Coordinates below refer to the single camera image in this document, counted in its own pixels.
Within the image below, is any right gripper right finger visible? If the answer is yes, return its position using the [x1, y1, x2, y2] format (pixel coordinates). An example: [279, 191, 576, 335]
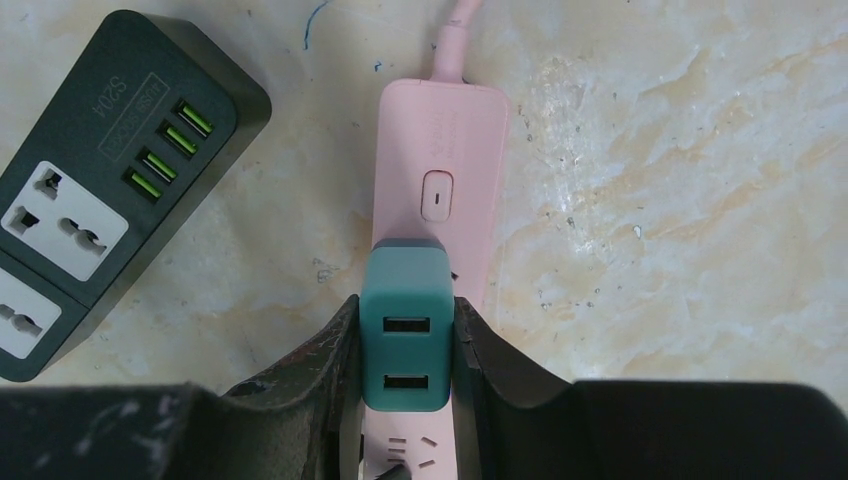
[453, 298, 847, 479]

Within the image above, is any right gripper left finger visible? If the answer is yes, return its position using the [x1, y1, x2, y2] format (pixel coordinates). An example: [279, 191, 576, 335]
[1, 296, 361, 479]

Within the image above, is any green charger plug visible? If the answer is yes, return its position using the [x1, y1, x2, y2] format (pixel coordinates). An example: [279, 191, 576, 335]
[359, 238, 455, 412]

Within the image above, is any pink power strip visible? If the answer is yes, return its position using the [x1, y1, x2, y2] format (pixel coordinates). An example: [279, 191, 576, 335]
[363, 79, 509, 479]

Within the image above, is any black power strip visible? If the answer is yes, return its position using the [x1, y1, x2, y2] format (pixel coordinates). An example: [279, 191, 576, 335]
[1, 10, 272, 382]

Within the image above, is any pink power strip cable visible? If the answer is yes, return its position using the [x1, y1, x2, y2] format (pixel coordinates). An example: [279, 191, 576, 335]
[431, 0, 484, 84]

